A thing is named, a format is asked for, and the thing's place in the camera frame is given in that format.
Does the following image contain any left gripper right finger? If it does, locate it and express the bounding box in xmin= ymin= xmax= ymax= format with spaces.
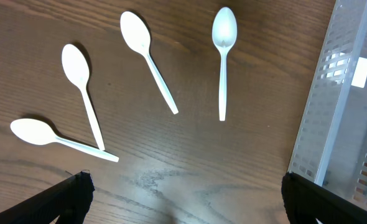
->
xmin=281 ymin=172 xmax=367 ymax=224

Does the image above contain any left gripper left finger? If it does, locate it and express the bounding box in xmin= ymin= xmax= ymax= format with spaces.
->
xmin=0 ymin=172 xmax=95 ymax=223

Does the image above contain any white plastic spoon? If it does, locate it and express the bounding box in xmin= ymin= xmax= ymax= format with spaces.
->
xmin=212 ymin=7 xmax=238 ymax=121
xmin=10 ymin=118 xmax=119 ymax=162
xmin=62 ymin=44 xmax=106 ymax=151
xmin=120 ymin=11 xmax=179 ymax=114

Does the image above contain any clear plastic basket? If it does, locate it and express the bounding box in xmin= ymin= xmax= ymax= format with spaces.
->
xmin=288 ymin=0 xmax=367 ymax=211

